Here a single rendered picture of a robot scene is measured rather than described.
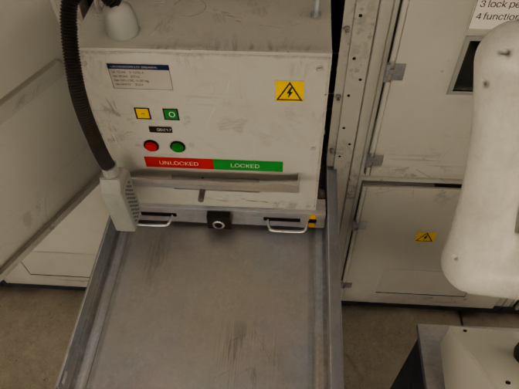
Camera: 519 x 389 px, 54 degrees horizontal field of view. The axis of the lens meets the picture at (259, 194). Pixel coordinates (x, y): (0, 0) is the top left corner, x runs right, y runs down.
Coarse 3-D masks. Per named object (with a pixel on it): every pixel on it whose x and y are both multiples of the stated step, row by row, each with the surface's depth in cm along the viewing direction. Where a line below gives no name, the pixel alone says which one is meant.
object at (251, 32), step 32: (128, 0) 104; (160, 0) 104; (192, 0) 104; (224, 0) 103; (256, 0) 103; (288, 0) 103; (320, 0) 103; (96, 32) 97; (160, 32) 97; (192, 32) 96; (224, 32) 96; (256, 32) 96; (288, 32) 96; (320, 32) 95; (320, 160) 113
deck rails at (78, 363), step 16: (320, 176) 144; (112, 224) 130; (112, 240) 130; (320, 240) 131; (112, 256) 129; (320, 256) 127; (96, 272) 120; (112, 272) 126; (320, 272) 125; (96, 288) 121; (112, 288) 123; (320, 288) 122; (96, 304) 121; (320, 304) 119; (80, 320) 112; (96, 320) 118; (320, 320) 117; (80, 336) 113; (96, 336) 116; (320, 336) 114; (80, 352) 113; (320, 352) 112; (64, 368) 105; (80, 368) 111; (320, 368) 110; (64, 384) 105; (80, 384) 109; (320, 384) 108
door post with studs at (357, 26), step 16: (352, 0) 106; (368, 0) 105; (352, 16) 109; (368, 16) 108; (352, 32) 111; (368, 32) 111; (352, 48) 114; (368, 48) 114; (352, 64) 118; (336, 80) 122; (352, 80) 121; (336, 96) 125; (352, 96) 125; (336, 112) 130; (352, 112) 129; (336, 128) 134; (352, 128) 134; (336, 144) 139; (352, 144) 138; (336, 160) 143
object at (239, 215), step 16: (144, 208) 130; (160, 208) 129; (176, 208) 129; (192, 208) 128; (208, 208) 128; (224, 208) 128; (240, 208) 128; (256, 208) 128; (272, 208) 128; (320, 208) 128; (240, 224) 132; (256, 224) 132; (272, 224) 131; (288, 224) 131; (320, 224) 130
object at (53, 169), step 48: (0, 0) 97; (48, 0) 110; (0, 48) 104; (48, 48) 115; (0, 96) 109; (48, 96) 120; (0, 144) 113; (48, 144) 126; (0, 192) 119; (48, 192) 133; (0, 240) 124
